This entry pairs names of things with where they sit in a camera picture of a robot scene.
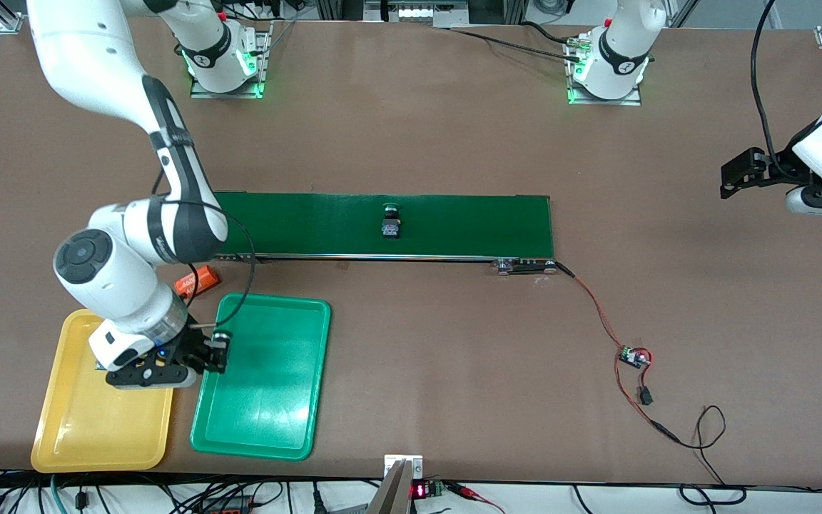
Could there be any orange 4680 battery cylinder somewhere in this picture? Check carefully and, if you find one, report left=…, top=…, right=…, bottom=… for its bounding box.
left=174, top=264, right=221, bottom=300

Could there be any green plastic tray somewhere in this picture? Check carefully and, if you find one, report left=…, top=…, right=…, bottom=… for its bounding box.
left=190, top=293, right=332, bottom=461

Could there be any yellow plastic tray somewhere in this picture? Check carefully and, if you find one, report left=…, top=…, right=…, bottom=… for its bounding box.
left=30, top=308, right=184, bottom=473

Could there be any black power strip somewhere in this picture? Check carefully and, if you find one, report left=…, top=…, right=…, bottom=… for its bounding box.
left=197, top=496, right=256, bottom=514

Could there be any small black circuit board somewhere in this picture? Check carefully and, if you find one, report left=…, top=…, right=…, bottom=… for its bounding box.
left=618, top=345, right=653, bottom=370

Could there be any grey metal pole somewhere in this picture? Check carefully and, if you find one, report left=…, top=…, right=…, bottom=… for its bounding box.
left=367, top=460, right=412, bottom=514

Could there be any green belt conveyor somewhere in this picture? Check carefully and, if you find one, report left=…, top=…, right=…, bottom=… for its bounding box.
left=201, top=191, right=560, bottom=276

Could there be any red clip lead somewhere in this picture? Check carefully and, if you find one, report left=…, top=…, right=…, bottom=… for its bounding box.
left=447, top=482, right=506, bottom=514

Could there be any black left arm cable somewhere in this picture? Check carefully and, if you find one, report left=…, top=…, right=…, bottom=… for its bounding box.
left=750, top=0, right=786, bottom=179

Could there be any red and black wire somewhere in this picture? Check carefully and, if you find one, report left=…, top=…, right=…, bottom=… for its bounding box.
left=554, top=261, right=656, bottom=408

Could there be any white bracket plate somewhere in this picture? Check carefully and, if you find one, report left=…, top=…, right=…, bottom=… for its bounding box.
left=384, top=455, right=424, bottom=479

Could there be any thin black cable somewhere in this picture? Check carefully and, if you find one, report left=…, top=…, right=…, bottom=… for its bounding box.
left=650, top=405, right=749, bottom=505

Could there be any black cable bundle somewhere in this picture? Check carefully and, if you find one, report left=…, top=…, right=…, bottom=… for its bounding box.
left=432, top=21, right=583, bottom=61

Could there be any aluminium frame rack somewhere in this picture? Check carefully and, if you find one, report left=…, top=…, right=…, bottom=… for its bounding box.
left=315, top=0, right=526, bottom=26

